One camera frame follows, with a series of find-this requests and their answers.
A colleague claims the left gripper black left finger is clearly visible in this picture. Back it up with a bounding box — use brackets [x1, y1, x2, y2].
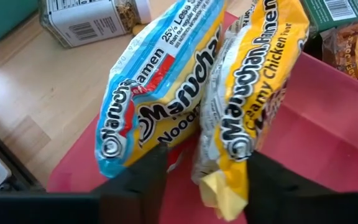
[99, 143, 169, 224]

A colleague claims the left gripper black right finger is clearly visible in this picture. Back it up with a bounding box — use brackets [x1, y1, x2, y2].
[244, 151, 338, 224]

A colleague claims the blue ramen noodle packet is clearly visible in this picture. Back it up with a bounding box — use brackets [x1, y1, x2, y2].
[94, 0, 227, 180]

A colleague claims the yellow ramen noodle packet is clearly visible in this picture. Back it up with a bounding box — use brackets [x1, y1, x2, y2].
[191, 0, 310, 222]

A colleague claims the brown orange snack packet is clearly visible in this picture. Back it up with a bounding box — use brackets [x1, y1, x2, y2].
[320, 14, 358, 87]

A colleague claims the white lid spice jar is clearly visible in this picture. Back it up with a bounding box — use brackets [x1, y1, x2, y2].
[38, 0, 152, 49]

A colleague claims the pink plastic tray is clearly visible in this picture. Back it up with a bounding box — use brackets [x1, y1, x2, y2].
[47, 11, 358, 224]

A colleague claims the green plastic storage bin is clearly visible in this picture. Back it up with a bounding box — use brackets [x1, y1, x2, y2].
[0, 0, 40, 47]

